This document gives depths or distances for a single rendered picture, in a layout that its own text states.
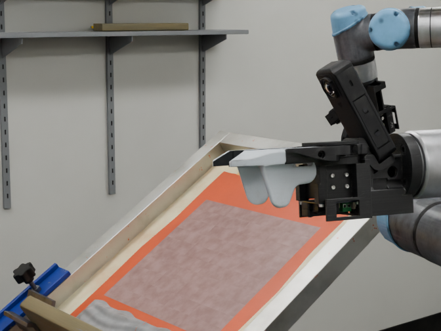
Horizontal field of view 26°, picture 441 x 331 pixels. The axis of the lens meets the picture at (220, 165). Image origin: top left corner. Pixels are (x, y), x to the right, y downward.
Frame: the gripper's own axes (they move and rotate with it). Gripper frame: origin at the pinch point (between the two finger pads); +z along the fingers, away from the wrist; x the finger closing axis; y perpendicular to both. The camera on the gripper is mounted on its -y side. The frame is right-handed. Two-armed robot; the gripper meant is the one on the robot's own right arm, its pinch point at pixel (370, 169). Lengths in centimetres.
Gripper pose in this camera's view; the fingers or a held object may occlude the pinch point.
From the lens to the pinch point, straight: 207.6
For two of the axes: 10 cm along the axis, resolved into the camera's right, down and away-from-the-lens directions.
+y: 6.2, 1.2, -7.7
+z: 2.3, 9.2, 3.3
